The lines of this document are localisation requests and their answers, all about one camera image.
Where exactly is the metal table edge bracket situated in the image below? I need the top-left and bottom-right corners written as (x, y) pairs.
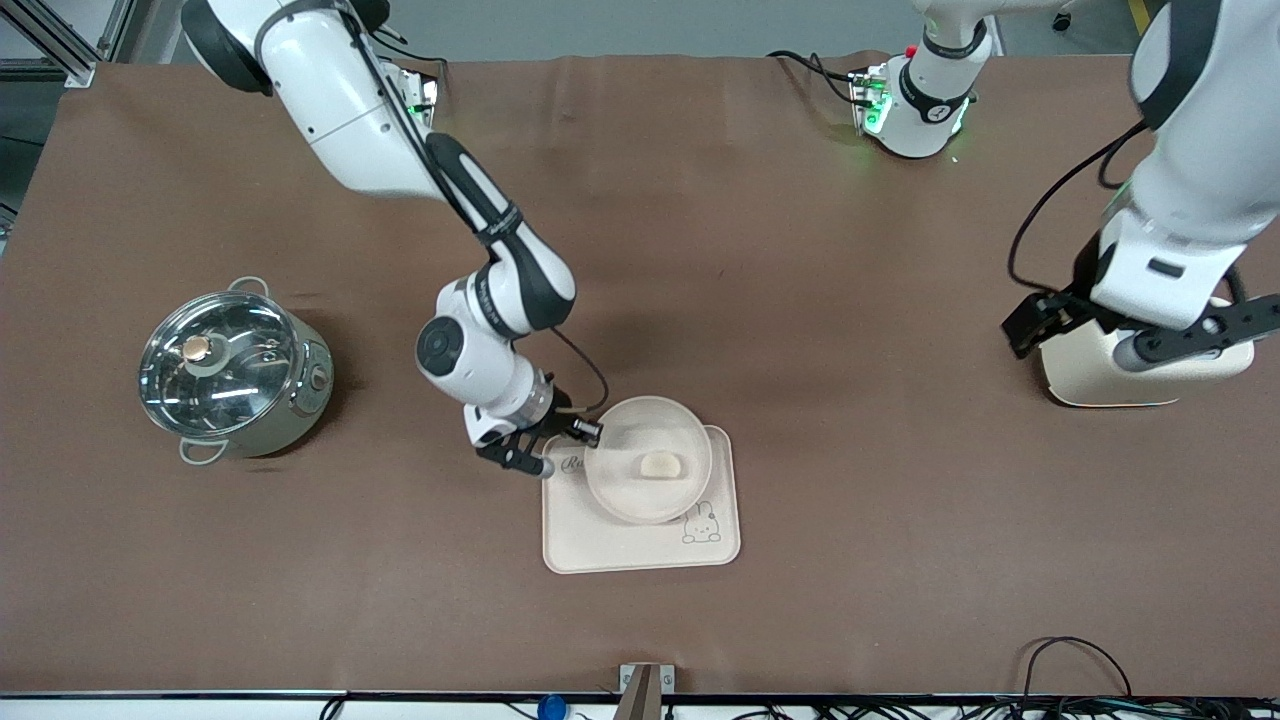
top-left (618, 663), bottom-right (676, 720)

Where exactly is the glass pot lid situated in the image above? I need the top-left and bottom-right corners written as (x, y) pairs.
top-left (138, 290), bottom-right (301, 437)

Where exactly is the aluminium frame profile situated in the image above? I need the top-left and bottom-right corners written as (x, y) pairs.
top-left (0, 0), bottom-right (138, 88)

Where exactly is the black cable bundle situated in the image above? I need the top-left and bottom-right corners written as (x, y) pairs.
top-left (680, 698), bottom-right (1280, 720)

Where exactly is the brown table cloth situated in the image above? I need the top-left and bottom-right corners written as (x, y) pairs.
top-left (0, 50), bottom-right (1280, 699)

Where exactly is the round cream plate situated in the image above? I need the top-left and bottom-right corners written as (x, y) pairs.
top-left (583, 395), bottom-right (714, 526)

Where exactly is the cream two-slot toaster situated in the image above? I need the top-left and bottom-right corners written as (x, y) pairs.
top-left (1040, 298), bottom-right (1257, 409)

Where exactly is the cream rabbit print tray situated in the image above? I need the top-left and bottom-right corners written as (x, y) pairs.
top-left (541, 425), bottom-right (742, 576)

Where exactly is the black looped cable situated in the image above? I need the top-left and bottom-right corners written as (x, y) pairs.
top-left (1020, 636), bottom-right (1134, 701)

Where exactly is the black arm base cable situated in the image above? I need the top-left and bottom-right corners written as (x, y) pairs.
top-left (767, 49), bottom-right (867, 107)

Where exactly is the steel electric cooking pot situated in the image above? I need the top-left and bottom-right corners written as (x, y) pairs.
top-left (138, 277), bottom-right (335, 467)

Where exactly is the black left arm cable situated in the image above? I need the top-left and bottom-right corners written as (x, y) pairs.
top-left (1006, 120), bottom-right (1151, 298)

